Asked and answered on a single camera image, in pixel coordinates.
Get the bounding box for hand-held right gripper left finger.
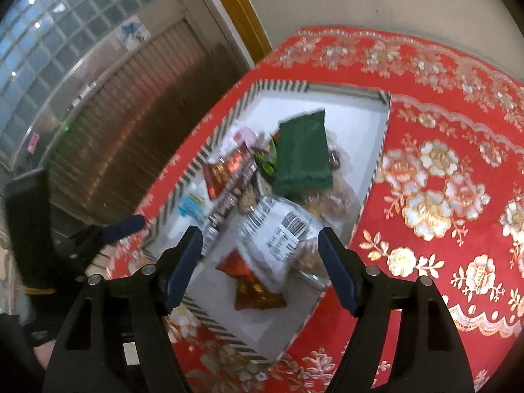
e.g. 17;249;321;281
42;225;204;393

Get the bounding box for clear bag of brown nuts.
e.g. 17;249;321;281
302;183;353;218

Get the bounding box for glass block window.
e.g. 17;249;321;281
0;0;175;166

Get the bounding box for red floral tablecloth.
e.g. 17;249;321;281
108;28;524;393

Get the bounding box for clear packet of brown crackers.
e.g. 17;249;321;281
236;183;263;214

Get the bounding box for blue and white candy packet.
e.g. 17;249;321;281
177;194;208;218

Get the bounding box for white snack packet with barcode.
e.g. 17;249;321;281
236;196;325;292

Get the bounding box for long black stick packet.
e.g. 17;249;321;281
204;192;236;248

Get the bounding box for brown roller shutter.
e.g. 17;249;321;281
48;8;251;224

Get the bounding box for yellow door frame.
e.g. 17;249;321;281
200;0;273;65

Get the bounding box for pink and white snack packet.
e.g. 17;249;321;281
233;126;268;149

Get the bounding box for small green snack packet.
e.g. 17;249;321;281
253;134;280;178

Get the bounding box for dark red packet gold characters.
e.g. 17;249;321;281
215;249;288;312

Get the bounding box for bright red packet gold characters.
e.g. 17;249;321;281
202;146;255;202

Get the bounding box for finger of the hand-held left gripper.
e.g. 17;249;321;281
61;214;147;284

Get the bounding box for white box with striped rim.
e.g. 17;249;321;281
141;80;392;366

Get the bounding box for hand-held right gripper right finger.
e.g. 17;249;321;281
318;226;476;393

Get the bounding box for dark green packet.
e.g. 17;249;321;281
271;107;335;198

